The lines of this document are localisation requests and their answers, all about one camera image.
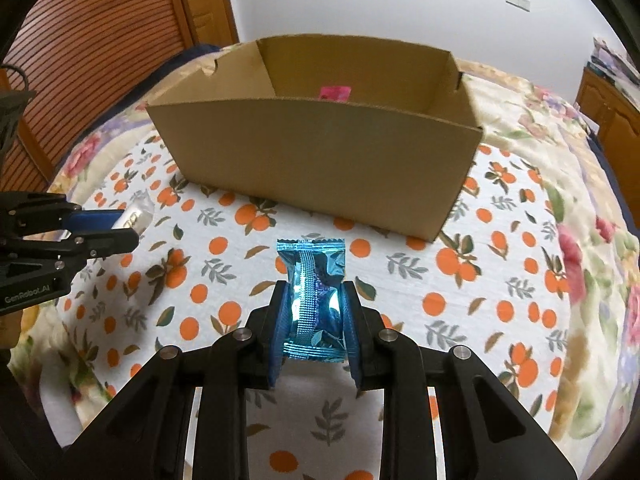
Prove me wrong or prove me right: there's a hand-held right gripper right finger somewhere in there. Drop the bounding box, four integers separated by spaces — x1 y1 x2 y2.
339 281 568 480

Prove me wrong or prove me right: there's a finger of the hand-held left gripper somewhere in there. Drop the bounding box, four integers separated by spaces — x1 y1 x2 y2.
2 226 142 269
2 193 127 239

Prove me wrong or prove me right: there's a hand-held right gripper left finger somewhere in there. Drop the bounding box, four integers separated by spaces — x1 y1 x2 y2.
60 281 296 480

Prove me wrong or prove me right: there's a shiny blue snack packet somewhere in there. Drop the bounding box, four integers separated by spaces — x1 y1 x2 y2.
276 237 347 361

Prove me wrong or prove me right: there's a brown cardboard box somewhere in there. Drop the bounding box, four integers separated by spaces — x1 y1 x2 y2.
146 35 485 243

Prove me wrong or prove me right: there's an orange fruit print blanket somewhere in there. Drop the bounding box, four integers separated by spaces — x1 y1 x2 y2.
52 130 571 480

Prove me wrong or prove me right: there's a wooden louvred wardrobe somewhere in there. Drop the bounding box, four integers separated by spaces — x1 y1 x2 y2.
0 0 239 186

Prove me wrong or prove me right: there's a floral quilt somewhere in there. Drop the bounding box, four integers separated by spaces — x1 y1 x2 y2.
10 57 640 461

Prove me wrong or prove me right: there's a wooden cabinet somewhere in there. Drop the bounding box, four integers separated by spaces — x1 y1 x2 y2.
575 67 640 172

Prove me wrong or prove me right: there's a pile of printed paper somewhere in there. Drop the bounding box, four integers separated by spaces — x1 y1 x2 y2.
585 35 640 87

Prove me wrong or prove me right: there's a black cable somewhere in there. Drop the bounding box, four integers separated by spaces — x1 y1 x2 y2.
0 62 29 94

